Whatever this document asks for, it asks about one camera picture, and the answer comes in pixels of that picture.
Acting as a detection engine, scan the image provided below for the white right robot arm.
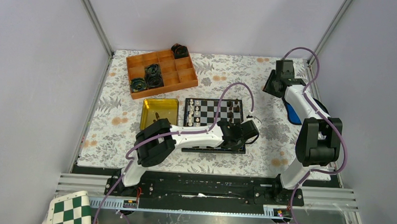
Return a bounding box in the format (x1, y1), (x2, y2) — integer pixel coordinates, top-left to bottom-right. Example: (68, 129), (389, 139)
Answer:
(263, 59), (343, 205)

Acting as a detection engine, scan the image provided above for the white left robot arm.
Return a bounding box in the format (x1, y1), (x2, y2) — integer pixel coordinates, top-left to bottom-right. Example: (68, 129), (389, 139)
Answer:
(116, 118), (259, 196)

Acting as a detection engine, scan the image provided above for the black white chess board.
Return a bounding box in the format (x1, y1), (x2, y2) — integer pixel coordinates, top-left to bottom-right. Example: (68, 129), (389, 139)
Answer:
(182, 98), (246, 154)

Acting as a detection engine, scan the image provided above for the row of white chess pieces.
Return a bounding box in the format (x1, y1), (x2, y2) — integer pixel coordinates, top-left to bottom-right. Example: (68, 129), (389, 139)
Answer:
(185, 99), (201, 127)

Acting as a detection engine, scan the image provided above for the blue black cloth pouch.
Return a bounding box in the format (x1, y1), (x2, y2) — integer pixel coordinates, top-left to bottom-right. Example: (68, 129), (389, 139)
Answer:
(282, 98), (329, 126)

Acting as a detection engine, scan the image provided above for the orange compartment organizer tray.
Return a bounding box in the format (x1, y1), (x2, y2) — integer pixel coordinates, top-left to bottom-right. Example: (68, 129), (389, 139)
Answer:
(126, 49), (198, 99)

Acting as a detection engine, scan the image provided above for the gold metal tin tray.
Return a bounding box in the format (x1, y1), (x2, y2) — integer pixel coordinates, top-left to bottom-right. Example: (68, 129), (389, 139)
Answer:
(140, 98), (179, 130)

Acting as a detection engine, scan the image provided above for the black roll at tray corner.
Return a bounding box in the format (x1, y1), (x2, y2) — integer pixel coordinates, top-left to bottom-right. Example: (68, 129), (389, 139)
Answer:
(171, 43), (189, 59)

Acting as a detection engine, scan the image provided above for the black roll in tray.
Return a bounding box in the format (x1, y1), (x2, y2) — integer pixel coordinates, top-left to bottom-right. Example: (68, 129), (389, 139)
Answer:
(144, 64), (164, 89)

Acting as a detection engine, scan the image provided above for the black roll front tray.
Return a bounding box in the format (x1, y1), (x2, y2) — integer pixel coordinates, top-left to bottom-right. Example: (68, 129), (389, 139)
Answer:
(130, 77), (148, 93)

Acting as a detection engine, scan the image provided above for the floral patterned table mat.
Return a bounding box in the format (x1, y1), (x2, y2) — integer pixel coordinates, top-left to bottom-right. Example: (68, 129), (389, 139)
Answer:
(77, 50), (300, 177)

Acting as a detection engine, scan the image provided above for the green white checkered mat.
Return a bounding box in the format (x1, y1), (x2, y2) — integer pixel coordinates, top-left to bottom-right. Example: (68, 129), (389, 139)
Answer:
(42, 191), (92, 224)

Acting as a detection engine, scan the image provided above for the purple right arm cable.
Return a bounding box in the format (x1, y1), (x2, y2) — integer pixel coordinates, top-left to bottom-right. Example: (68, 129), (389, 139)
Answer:
(274, 46), (353, 224)

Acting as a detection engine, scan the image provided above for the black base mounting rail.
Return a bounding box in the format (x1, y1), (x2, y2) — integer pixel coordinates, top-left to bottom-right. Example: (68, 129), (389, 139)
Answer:
(104, 171), (304, 214)

